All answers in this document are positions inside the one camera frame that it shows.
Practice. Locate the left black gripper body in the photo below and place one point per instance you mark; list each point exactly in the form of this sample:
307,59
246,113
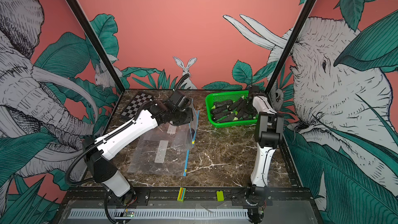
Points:
184,117

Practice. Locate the clear zip bag blue zipper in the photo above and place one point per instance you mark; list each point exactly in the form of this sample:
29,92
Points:
189,127

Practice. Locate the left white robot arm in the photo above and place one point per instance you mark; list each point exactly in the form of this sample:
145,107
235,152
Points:
100,151

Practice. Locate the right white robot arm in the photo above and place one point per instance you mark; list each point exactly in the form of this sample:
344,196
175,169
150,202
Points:
268,134

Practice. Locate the green plastic basket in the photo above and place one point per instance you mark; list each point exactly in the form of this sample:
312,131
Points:
246,115

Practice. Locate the black white checkerboard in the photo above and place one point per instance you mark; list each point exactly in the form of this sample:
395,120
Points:
132,108

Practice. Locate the striped colour block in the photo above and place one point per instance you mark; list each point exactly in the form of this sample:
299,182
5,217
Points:
181,194

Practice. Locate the green small block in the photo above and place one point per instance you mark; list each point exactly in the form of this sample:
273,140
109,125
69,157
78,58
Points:
220,196

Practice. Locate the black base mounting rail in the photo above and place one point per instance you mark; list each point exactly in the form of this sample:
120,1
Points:
239,196

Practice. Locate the white perforated rail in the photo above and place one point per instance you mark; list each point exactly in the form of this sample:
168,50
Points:
159,213

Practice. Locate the left black frame post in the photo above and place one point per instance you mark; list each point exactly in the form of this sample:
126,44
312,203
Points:
94,40

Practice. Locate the black frame post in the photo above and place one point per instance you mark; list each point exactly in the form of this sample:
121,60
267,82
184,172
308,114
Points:
305,12
94,40

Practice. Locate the right black frame post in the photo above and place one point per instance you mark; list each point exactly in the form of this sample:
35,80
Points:
305,12

